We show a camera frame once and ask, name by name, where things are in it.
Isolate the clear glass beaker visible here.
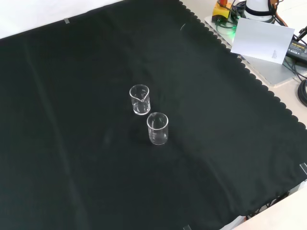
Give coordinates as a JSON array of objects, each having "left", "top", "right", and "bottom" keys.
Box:
[
  {"left": 129, "top": 84, "right": 151, "bottom": 116},
  {"left": 146, "top": 112, "right": 169, "bottom": 146}
]

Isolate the pale white board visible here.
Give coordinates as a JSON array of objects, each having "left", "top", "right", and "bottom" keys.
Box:
[{"left": 230, "top": 17, "right": 295, "bottom": 65}]

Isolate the yellow stop button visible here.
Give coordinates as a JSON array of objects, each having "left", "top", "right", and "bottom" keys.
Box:
[{"left": 213, "top": 0, "right": 231, "bottom": 22}]

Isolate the black power adapter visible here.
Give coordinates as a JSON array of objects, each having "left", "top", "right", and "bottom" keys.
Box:
[{"left": 285, "top": 39, "right": 307, "bottom": 62}]

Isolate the black adapter cable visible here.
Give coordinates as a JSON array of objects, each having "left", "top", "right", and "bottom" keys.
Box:
[{"left": 282, "top": 57, "right": 307, "bottom": 82}]

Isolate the orange cable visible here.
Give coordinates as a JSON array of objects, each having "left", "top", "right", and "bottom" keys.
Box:
[{"left": 268, "top": 0, "right": 289, "bottom": 27}]

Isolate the grey metal base plate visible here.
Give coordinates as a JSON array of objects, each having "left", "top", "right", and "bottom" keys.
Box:
[{"left": 203, "top": 11, "right": 300, "bottom": 87}]

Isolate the coiled black cable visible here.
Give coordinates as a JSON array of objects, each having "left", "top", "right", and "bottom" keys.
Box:
[{"left": 296, "top": 79, "right": 307, "bottom": 109}]

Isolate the green cable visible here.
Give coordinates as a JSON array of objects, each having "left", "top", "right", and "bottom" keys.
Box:
[{"left": 216, "top": 20, "right": 238, "bottom": 34}]

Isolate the black bench cloth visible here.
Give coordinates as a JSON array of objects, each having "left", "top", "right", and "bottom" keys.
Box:
[{"left": 0, "top": 0, "right": 307, "bottom": 230}]

